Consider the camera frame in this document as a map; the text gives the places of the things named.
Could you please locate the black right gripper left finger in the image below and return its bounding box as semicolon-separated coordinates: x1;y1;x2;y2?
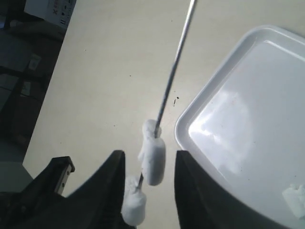
65;150;130;229

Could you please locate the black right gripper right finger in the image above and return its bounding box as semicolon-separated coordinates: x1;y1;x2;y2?
175;150;305;229

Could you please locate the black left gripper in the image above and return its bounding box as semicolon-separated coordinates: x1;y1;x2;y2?
0;156;75;229

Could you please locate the white marshmallow piece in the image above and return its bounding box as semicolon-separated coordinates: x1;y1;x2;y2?
121;176;147;227
282;185;305;219
138;119;166;186

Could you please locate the thin metal skewer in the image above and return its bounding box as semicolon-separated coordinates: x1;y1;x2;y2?
138;0;197;188

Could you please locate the white rectangular plastic tray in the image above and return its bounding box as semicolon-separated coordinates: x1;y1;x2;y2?
173;24;305;227

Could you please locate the white cardboard box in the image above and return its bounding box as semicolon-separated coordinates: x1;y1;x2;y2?
24;0;76;29

